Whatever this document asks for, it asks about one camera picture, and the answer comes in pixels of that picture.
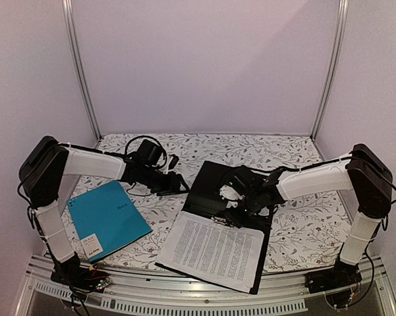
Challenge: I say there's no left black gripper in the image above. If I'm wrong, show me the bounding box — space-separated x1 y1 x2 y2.
141 165 190 197

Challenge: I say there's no black clip folder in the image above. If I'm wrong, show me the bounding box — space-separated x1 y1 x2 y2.
156 161 272 294

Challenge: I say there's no printed paper sheet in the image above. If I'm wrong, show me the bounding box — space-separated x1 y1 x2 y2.
156 211 264 294

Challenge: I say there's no blue folder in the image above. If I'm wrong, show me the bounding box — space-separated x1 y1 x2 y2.
67 181 152 264

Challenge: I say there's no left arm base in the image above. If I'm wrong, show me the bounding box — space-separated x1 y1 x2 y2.
51 253 112 293

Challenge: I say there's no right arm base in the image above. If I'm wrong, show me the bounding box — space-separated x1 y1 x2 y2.
304 258 362 309

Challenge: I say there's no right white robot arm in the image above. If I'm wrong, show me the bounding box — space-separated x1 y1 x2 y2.
218 144 396 287

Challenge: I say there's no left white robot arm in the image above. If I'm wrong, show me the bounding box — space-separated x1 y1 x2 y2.
17 136 190 286

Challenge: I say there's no floral tablecloth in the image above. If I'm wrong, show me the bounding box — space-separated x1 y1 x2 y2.
103 134 351 273

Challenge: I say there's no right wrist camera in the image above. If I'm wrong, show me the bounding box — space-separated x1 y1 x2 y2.
219 165 263 202

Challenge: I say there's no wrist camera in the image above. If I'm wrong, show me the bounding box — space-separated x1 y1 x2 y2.
137 139 163 168
219 165 263 202

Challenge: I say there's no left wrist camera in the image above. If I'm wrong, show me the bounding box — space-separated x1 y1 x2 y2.
137 139 163 168

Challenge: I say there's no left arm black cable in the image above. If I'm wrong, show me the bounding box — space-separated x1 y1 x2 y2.
124 136 167 165

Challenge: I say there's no front aluminium rail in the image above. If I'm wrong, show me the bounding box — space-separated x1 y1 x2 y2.
16 255 396 315

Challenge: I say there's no left aluminium frame post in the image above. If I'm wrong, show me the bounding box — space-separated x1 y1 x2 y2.
61 0 102 140

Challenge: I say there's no aluminium frame post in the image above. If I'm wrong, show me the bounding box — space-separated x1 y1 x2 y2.
310 0 349 142
61 0 102 140

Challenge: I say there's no right aluminium frame post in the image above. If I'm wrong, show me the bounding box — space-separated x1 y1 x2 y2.
310 0 349 142

